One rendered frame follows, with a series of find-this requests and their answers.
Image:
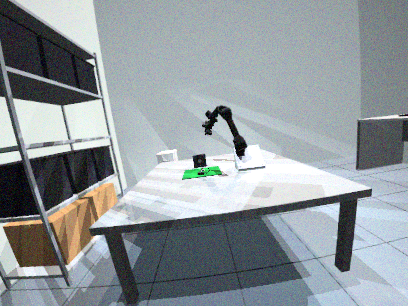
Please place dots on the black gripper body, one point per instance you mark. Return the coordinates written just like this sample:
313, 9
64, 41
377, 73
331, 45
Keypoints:
208, 131

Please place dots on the green circuit board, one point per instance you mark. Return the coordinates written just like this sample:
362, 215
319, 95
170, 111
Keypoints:
193, 173

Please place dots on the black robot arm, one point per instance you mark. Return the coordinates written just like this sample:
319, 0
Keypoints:
226, 113

